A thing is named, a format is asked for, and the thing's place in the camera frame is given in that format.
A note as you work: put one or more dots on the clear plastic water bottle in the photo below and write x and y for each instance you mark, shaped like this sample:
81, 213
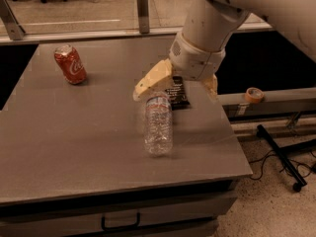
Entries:
158, 133

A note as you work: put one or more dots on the metal glass bracket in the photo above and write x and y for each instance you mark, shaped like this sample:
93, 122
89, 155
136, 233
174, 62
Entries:
13, 28
143, 16

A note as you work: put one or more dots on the black snack bar packet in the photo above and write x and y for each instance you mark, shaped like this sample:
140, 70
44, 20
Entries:
177, 94

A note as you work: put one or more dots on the grey metal rail beam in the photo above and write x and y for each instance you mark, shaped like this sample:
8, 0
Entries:
274, 103

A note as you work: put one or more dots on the grey cabinet drawer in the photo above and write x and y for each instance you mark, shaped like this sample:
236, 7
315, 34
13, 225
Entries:
185, 216

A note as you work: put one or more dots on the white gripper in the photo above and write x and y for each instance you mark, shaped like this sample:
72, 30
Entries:
194, 62

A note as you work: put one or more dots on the black wheeled stand leg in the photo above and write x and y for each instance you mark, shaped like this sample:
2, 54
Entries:
283, 152

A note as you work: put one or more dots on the middle metal glass bracket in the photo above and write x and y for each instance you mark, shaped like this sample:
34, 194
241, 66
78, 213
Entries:
143, 16

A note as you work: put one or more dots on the black drawer handle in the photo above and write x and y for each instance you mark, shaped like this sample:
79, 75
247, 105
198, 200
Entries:
120, 221

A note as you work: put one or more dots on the red coke can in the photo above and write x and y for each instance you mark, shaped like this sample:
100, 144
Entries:
69, 61

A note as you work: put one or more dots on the orange tape roll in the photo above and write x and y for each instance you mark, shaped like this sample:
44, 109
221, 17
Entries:
254, 95

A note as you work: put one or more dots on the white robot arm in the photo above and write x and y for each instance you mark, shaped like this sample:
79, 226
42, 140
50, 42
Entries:
199, 47

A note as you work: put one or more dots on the left metal glass bracket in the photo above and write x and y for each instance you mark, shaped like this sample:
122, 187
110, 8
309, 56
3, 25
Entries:
13, 28

